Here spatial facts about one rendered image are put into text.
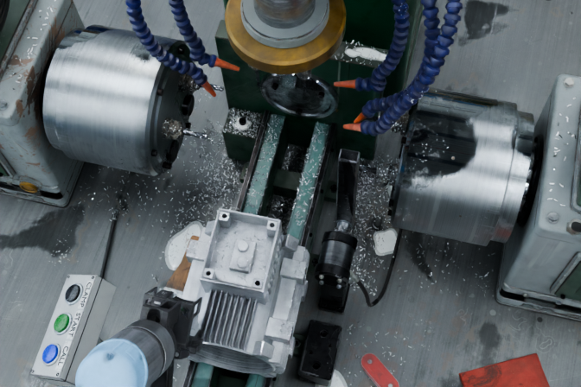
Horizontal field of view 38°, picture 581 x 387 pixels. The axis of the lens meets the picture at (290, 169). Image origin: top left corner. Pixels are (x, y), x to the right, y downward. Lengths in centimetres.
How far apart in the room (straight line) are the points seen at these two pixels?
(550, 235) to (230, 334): 51
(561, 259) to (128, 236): 82
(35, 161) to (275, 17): 60
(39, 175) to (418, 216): 72
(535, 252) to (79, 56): 83
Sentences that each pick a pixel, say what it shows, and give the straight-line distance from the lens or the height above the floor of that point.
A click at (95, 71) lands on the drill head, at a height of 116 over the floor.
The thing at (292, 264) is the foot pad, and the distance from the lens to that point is 136.
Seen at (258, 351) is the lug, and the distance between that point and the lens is 130.
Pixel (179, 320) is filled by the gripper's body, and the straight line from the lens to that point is 118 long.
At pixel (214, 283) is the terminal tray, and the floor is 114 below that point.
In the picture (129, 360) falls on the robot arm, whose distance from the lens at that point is 98.
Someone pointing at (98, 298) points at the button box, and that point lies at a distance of 139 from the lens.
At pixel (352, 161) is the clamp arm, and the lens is 123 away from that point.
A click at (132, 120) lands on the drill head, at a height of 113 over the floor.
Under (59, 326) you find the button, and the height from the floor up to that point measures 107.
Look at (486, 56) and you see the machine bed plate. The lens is 190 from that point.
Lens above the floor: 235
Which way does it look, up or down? 63 degrees down
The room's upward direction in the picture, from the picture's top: 4 degrees counter-clockwise
